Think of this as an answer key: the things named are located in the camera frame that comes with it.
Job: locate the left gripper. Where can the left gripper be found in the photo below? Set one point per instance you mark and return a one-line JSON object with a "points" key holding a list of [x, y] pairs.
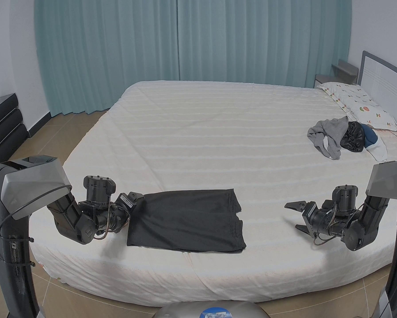
{"points": [[117, 214]]}

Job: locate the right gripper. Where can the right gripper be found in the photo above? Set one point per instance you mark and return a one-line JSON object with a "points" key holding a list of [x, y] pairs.
{"points": [[317, 219]]}

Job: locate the black T-shirt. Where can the black T-shirt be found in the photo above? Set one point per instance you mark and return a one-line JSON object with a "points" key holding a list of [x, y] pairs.
{"points": [[191, 224]]}

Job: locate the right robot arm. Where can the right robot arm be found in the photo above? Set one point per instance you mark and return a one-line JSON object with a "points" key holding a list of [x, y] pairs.
{"points": [[384, 181]]}

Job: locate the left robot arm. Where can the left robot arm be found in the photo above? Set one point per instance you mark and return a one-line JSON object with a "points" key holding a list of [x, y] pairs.
{"points": [[32, 184]]}

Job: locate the bed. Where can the bed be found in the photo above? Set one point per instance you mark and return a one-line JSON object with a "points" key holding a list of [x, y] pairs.
{"points": [[201, 137]]}

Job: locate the grey garment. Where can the grey garment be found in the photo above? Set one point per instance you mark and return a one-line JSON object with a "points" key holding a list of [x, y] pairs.
{"points": [[331, 134]]}

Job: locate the black patterned garment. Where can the black patterned garment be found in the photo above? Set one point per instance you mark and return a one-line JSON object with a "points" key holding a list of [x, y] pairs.
{"points": [[352, 137]]}

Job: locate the white garment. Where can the white garment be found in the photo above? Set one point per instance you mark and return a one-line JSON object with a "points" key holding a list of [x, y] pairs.
{"points": [[379, 151]]}

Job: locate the dark blue garment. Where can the dark blue garment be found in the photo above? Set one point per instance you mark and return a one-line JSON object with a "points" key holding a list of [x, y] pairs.
{"points": [[370, 136]]}

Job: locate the white printed pillow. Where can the white printed pillow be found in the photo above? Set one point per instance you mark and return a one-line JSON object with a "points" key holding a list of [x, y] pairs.
{"points": [[360, 106]]}

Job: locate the grey bedside table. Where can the grey bedside table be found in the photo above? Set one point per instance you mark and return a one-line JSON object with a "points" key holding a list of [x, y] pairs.
{"points": [[341, 75]]}

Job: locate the black chest of drawers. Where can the black chest of drawers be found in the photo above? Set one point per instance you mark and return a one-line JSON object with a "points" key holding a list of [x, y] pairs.
{"points": [[4, 128]]}

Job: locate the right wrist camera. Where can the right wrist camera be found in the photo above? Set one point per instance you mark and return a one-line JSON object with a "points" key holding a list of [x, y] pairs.
{"points": [[327, 205]]}

